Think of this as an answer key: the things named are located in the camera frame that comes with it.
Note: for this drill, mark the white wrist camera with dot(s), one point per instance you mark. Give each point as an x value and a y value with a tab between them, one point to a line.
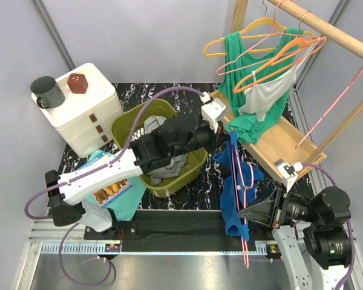
212	111
289	172

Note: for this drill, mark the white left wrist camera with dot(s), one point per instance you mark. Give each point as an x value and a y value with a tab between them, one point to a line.
212	111

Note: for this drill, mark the light grey tank top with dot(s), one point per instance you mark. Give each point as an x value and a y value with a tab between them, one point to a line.
260	98

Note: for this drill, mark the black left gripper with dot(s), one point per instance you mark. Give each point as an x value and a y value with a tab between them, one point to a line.
218	136

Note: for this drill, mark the wooden clothes rack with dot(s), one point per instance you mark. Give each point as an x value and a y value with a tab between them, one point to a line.
279	141

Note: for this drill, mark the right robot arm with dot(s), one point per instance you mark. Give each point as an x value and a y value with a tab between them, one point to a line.
326	240

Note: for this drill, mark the yellow velvet hanger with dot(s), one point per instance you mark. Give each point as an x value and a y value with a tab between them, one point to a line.
254	33

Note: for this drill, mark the pink wire hanger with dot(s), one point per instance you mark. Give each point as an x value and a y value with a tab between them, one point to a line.
233	42

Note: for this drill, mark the orange plastic hanger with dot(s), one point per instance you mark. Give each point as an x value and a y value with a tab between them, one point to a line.
273	64

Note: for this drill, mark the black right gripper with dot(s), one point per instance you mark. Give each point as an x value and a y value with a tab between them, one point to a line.
272	211

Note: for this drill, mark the dark green mug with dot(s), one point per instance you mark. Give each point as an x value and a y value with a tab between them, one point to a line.
48	93

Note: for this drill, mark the white drawer unit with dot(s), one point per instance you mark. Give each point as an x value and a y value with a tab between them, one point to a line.
84	120

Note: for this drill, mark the black white striped tank top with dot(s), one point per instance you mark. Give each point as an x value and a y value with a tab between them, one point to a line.
137	134

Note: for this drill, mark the dark red cube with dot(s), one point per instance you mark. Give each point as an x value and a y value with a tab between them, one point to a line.
77	83

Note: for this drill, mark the white cable duct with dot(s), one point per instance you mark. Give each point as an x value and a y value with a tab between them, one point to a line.
131	248

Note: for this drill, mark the olive green plastic basket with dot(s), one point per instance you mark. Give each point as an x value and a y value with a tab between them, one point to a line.
120	129

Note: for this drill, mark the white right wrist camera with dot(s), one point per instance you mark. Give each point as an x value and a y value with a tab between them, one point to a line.
289	172

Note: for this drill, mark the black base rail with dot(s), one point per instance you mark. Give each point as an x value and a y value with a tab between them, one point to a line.
147	223

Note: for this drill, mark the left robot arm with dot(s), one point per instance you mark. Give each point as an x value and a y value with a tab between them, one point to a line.
177	136

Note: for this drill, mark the blue tank top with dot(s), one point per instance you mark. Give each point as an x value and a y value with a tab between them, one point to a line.
233	223

